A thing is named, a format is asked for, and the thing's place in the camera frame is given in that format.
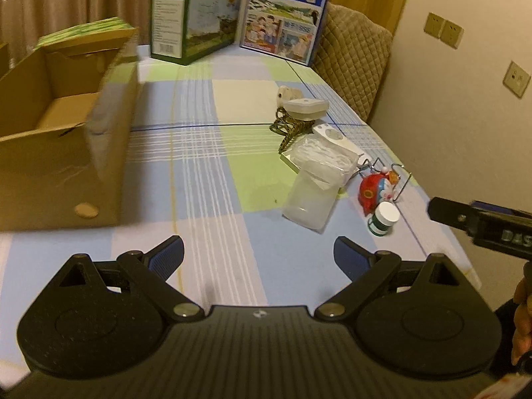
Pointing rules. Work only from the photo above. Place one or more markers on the quilted beige chair cover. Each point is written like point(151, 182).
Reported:
point(352, 56)

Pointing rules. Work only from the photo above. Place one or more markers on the clear floss pick box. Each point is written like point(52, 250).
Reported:
point(315, 148)

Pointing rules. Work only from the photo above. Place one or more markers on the open cardboard box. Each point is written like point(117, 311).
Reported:
point(66, 113)

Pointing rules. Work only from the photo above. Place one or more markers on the green milk carton box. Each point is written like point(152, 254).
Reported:
point(184, 31)

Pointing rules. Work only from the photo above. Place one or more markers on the metal wire holder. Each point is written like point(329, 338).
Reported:
point(378, 165)

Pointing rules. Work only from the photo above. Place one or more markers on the white remote control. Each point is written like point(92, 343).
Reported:
point(326, 131)

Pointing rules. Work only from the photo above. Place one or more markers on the blue milk carton box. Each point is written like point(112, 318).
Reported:
point(286, 29)

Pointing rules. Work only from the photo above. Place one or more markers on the double wall socket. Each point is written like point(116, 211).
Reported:
point(446, 31)

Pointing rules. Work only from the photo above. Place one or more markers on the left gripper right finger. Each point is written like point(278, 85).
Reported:
point(370, 273)

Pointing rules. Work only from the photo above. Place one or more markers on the red Doraemon toy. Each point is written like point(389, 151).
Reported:
point(374, 188)

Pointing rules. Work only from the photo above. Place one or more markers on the plaid tablecloth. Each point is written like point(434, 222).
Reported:
point(203, 163)

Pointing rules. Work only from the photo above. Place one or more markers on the patterned hair claw clip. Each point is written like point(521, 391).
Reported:
point(289, 127)

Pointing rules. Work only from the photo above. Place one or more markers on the green white-capped bottle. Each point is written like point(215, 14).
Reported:
point(384, 217)

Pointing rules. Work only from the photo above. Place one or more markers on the green packet stack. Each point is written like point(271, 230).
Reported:
point(81, 30)

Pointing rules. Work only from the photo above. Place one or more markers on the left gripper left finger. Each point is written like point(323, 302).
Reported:
point(148, 273)

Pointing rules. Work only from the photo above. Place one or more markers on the white square device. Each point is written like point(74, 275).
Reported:
point(306, 109)

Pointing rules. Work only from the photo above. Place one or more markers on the small white camera toy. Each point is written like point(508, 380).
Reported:
point(286, 93)

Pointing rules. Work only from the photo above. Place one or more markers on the white square tray lid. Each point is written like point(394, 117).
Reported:
point(344, 163)

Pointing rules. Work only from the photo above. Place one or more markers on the single wall socket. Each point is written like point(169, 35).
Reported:
point(516, 79)

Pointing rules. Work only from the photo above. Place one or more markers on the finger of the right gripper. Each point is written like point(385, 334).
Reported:
point(461, 216)

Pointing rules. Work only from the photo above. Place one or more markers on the person's right hand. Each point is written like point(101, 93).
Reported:
point(521, 342)

